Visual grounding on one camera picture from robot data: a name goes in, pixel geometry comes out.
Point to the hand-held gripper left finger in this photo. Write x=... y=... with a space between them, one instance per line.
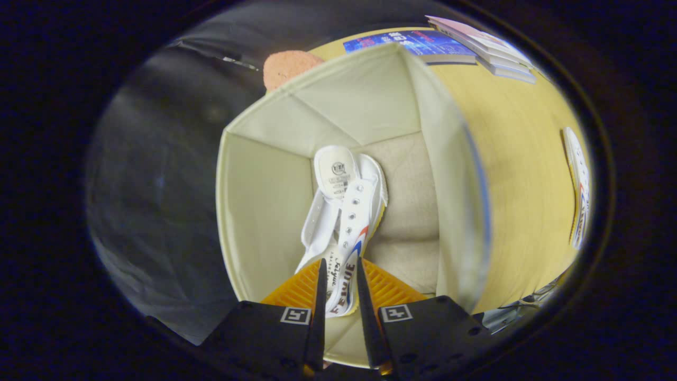
x=319 y=317

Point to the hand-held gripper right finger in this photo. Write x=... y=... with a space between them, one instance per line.
x=367 y=317

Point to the white canvas shoe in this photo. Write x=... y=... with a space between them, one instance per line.
x=346 y=211
x=579 y=185

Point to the cream fabric storage box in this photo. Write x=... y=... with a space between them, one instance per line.
x=264 y=201

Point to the orange oval sponge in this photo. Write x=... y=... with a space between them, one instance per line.
x=288 y=66

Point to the blue cover book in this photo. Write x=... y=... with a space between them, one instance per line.
x=423 y=45

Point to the grey-blue thin book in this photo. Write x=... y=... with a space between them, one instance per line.
x=510 y=74

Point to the white thin book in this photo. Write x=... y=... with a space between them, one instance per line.
x=502 y=61

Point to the pink cover book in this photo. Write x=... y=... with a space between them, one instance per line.
x=476 y=37

